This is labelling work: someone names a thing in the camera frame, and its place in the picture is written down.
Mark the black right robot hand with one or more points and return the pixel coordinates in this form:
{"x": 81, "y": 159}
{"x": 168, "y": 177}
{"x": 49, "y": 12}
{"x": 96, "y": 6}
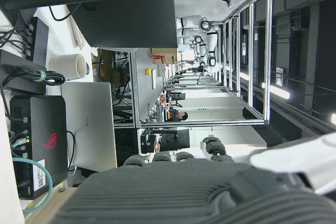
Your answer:
{"x": 162, "y": 195}

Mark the white paper cup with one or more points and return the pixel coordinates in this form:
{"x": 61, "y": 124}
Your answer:
{"x": 65, "y": 66}

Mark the black background monitor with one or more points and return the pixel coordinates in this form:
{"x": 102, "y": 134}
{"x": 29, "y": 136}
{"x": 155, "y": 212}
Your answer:
{"x": 178, "y": 140}

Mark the person in black shirt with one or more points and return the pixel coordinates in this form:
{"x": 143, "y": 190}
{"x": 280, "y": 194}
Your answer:
{"x": 176, "y": 115}

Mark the silver laptop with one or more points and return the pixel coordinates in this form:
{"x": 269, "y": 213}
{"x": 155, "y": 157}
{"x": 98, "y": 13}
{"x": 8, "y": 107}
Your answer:
{"x": 89, "y": 124}

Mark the yellow push button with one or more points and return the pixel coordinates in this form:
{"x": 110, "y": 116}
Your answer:
{"x": 148, "y": 72}

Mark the black mini computer red logo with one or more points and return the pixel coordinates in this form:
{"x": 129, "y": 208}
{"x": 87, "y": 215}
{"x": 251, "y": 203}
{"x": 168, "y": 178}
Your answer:
{"x": 47, "y": 129}

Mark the brown cardboard box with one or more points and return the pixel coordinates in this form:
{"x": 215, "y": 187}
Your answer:
{"x": 162, "y": 54}

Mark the long ceiling light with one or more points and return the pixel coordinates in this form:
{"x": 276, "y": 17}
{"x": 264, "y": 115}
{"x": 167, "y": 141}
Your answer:
{"x": 278, "y": 90}

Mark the white humanoid robot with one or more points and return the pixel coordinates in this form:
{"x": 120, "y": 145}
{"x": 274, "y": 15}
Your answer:
{"x": 212, "y": 39}

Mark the white paper stack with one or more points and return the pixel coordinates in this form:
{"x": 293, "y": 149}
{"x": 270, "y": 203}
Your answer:
{"x": 78, "y": 36}

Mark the black Huawei monitor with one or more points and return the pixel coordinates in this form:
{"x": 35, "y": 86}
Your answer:
{"x": 126, "y": 16}

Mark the black power brick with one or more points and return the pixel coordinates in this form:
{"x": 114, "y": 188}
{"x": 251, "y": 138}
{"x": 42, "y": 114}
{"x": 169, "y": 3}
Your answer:
{"x": 18, "y": 62}

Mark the black port hub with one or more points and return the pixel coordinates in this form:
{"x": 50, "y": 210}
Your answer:
{"x": 39, "y": 40}

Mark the aluminium cage frame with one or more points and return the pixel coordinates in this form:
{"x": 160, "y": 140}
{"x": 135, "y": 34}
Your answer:
{"x": 267, "y": 51}

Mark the small camera on frame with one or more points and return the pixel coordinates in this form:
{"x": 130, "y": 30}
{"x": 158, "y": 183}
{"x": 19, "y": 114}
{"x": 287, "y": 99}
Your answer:
{"x": 228, "y": 1}

